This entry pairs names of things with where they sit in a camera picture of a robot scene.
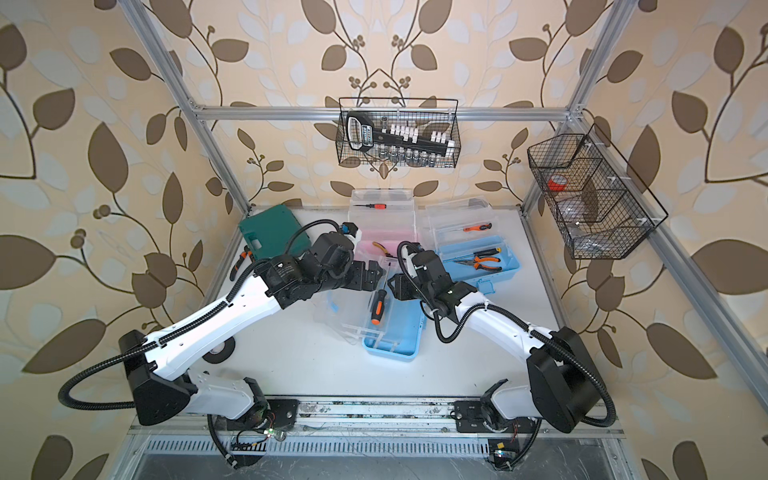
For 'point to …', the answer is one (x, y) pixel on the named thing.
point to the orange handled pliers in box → (477, 262)
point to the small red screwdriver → (370, 205)
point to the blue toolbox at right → (467, 236)
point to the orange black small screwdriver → (477, 228)
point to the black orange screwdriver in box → (487, 252)
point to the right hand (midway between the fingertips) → (396, 281)
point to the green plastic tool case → (268, 234)
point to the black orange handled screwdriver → (378, 307)
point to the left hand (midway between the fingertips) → (365, 266)
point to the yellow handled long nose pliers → (384, 249)
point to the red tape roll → (557, 183)
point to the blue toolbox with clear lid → (387, 328)
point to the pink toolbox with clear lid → (384, 219)
